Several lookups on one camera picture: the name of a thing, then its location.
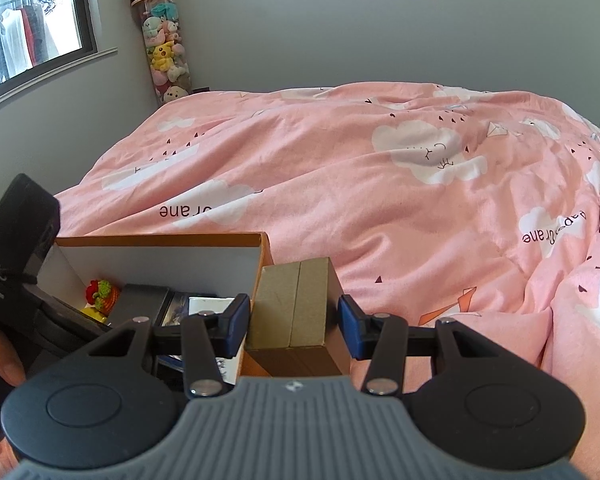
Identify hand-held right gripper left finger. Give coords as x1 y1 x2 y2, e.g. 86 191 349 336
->
87 293 251 401

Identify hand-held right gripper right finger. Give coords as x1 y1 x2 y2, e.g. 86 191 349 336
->
338 294 507 397

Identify blue printed card box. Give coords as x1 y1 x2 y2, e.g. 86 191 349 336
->
155 291 242 377

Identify brown cardboard box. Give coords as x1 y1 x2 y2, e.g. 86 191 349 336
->
243 256 354 377

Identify orange storage box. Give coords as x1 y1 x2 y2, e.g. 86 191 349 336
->
39 231 277 379

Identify person's left hand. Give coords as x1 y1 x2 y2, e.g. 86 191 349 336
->
0 309 28 388

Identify pink cloud printed blanket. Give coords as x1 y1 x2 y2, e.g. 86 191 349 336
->
0 81 600 480

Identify grey box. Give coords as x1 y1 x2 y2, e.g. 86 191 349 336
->
107 283 175 328

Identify red and green crochet toy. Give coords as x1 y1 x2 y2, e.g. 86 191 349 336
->
82 279 124 322

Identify hanging clothes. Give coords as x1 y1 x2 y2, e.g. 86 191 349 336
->
0 1 62 92

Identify window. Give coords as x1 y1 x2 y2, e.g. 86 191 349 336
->
0 0 119 122

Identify clear tube of plush toys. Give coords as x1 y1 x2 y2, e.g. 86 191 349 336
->
130 0 194 107

